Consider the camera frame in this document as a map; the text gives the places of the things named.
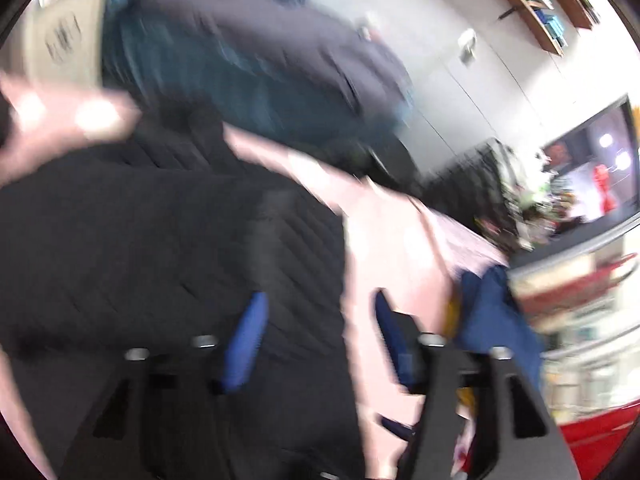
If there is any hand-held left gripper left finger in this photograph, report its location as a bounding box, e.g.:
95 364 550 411
60 291 271 480

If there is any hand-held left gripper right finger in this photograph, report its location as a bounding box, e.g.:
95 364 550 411
374 290 581 480

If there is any black quilted jacket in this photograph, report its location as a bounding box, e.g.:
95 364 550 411
0 102 368 480

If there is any yellow cloth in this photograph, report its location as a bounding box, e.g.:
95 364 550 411
442 299 477 407

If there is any pink polka dot bedsheet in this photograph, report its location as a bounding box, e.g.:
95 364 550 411
0 72 508 480

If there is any navy blue cloth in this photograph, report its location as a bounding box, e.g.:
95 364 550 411
457 264 549 463

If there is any cluttered storage shelf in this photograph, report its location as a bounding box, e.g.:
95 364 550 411
507 240 640 413

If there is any red plastic object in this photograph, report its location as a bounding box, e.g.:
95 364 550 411
556 399 640 480

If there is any television screen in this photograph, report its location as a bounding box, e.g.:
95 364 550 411
541 99 640 227

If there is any dark grey duvet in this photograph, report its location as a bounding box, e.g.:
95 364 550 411
127 0 418 163

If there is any cream appliance with display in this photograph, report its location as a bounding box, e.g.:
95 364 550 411
17 0 113 93

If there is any black wire rack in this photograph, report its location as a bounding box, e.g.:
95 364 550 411
422 139 533 253

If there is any wooden wall shelf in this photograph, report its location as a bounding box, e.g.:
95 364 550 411
477 0 603 57

